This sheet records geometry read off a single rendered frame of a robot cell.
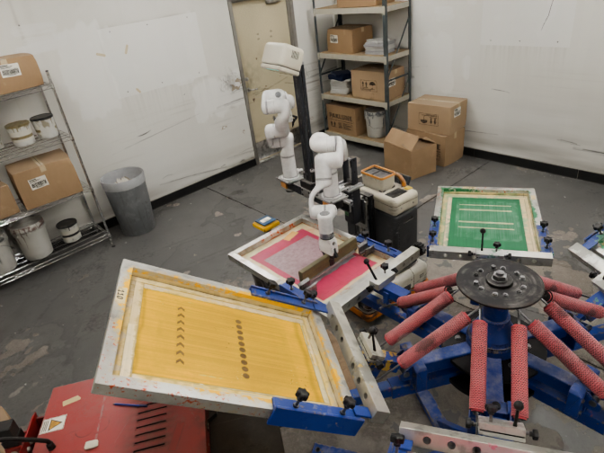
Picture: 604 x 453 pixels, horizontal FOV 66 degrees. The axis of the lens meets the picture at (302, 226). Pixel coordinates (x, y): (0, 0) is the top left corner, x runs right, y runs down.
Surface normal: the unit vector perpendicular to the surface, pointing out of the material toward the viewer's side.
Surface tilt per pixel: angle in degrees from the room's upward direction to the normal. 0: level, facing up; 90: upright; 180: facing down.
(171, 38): 90
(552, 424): 0
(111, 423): 0
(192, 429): 0
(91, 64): 90
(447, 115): 88
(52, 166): 87
